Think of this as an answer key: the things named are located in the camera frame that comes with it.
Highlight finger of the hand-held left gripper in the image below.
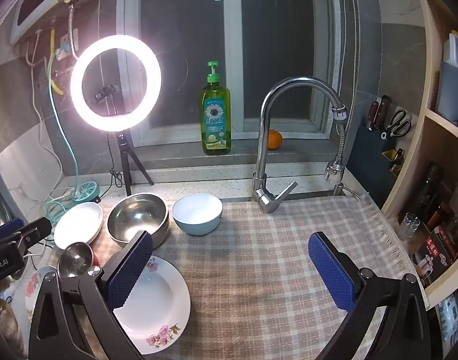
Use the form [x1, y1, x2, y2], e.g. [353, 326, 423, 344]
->
[0, 219, 25, 241]
[11, 217, 53, 250]

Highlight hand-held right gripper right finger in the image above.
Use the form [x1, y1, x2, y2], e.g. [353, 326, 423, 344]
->
[308, 231, 433, 360]

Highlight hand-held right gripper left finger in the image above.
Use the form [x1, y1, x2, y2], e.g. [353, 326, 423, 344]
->
[28, 230, 154, 360]

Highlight white plate with grass print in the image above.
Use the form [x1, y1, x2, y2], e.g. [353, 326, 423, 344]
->
[54, 202, 103, 250]

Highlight floral white plate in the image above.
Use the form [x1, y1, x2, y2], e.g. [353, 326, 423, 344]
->
[112, 254, 192, 356]

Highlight light blue bowl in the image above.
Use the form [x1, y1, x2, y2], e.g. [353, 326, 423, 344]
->
[171, 193, 223, 236]

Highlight person's left hand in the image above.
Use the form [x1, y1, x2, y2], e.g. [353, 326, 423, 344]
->
[0, 296, 21, 349]

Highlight small steel bowl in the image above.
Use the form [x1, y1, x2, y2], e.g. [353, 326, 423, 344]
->
[57, 242, 94, 279]

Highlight round green power strip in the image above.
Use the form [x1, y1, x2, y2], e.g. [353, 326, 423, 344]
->
[74, 181, 101, 204]

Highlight beige plaid cloth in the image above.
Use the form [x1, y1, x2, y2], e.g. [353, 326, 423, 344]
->
[45, 191, 428, 360]

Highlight clear glass cup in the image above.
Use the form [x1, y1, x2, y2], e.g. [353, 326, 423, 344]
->
[397, 213, 421, 241]

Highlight red and black box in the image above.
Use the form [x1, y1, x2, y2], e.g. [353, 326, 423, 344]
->
[411, 229, 455, 286]

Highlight black tripod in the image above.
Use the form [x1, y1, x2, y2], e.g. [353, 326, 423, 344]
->
[116, 132, 155, 196]

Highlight dark blue knife block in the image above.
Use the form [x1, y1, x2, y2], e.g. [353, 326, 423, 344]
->
[354, 124, 406, 211]

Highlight dark bottle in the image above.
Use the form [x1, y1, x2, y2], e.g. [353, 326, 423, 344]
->
[420, 163, 445, 218]

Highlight chrome faucet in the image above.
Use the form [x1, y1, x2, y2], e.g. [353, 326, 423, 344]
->
[252, 76, 355, 214]

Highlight orange fruit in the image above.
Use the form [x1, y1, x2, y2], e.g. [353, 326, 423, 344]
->
[267, 129, 284, 151]

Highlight black phone clamp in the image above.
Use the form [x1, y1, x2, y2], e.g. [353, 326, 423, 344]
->
[95, 85, 119, 115]

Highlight wooden shelf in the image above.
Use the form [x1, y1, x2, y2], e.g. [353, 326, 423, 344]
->
[379, 0, 458, 308]

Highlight green dish soap bottle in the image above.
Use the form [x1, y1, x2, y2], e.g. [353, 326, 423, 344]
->
[199, 61, 232, 155]

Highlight white capped dark jug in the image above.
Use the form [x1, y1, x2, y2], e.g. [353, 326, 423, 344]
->
[437, 30, 458, 128]

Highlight white water heater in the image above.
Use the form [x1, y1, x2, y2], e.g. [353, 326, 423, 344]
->
[9, 0, 106, 46]

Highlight window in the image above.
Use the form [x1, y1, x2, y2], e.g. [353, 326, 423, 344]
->
[116, 0, 344, 149]

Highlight thin black cable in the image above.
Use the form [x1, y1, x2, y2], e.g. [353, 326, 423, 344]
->
[108, 131, 125, 189]

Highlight green power cable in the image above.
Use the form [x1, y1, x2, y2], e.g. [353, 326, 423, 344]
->
[45, 50, 102, 229]

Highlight white power cable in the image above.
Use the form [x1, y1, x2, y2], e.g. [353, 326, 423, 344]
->
[28, 32, 70, 205]

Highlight white ring light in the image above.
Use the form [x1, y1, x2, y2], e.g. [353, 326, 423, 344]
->
[70, 34, 162, 134]

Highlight brown handled knife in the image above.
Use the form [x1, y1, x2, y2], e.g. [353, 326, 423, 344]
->
[375, 97, 391, 130]
[366, 101, 380, 132]

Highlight black handled scissors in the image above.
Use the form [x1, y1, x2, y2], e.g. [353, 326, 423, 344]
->
[381, 109, 412, 140]

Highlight yellow hose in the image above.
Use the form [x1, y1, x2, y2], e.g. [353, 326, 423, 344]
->
[48, 26, 65, 94]

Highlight white wall socket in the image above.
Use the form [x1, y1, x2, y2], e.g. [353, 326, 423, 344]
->
[55, 28, 80, 61]

